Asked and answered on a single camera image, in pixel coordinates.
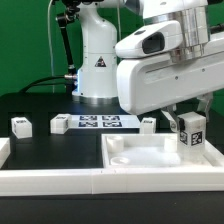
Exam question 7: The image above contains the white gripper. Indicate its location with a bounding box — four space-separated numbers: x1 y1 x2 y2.
117 41 224 132

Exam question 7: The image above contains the white square tabletop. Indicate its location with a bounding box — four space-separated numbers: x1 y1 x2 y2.
101 134 224 168

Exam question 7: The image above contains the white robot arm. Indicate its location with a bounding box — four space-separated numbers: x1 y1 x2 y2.
55 0 224 131

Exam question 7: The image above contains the white marker tag sheet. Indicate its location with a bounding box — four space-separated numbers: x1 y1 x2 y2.
70 115 140 129

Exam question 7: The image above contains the white U-shaped obstacle fence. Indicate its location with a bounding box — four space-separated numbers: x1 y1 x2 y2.
0 138 224 196

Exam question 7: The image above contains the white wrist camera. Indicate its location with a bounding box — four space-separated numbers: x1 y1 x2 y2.
115 20 183 59

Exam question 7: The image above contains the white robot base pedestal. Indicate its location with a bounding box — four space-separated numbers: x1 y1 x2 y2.
72 4 118 104

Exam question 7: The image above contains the black cable bundle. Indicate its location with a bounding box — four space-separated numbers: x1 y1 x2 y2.
18 6 80 94

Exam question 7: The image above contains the grey thin cable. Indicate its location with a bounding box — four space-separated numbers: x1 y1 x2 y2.
47 0 56 94

